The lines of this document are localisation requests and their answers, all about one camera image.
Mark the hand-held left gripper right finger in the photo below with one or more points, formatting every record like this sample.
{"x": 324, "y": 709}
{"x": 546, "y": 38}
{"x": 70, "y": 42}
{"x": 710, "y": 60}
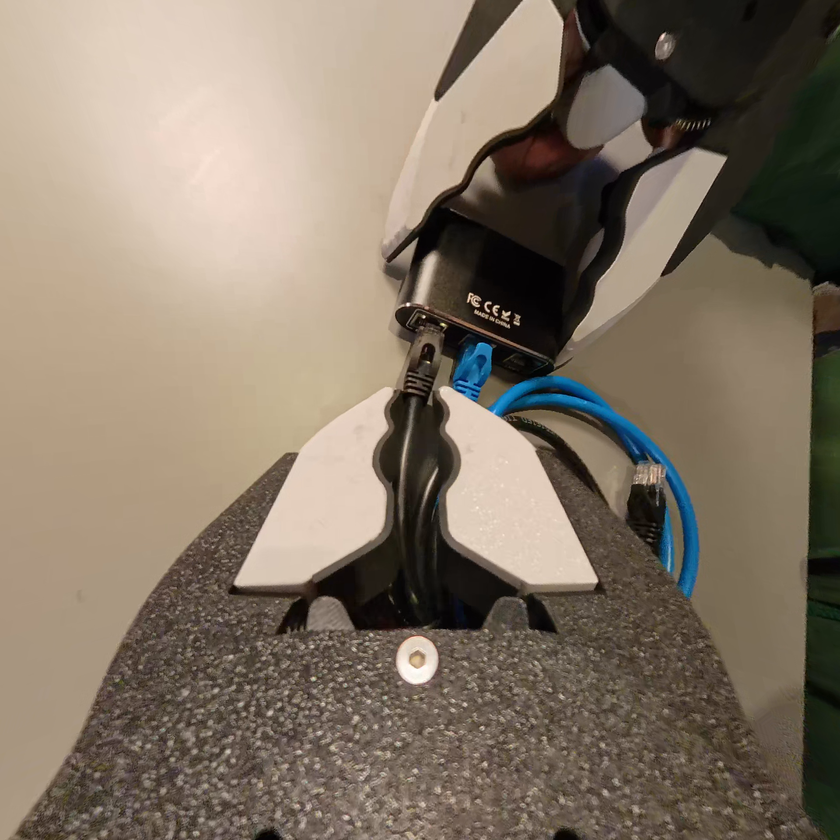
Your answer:
{"x": 512, "y": 512}

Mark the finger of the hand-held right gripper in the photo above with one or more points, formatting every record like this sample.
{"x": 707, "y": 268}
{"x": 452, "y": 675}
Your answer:
{"x": 663, "y": 210}
{"x": 499, "y": 79}

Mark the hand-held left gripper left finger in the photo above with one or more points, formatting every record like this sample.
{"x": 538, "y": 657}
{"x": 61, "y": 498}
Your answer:
{"x": 321, "y": 512}

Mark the black ethernet switch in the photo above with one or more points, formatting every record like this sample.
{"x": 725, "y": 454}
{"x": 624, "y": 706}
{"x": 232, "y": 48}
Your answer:
{"x": 499, "y": 275}

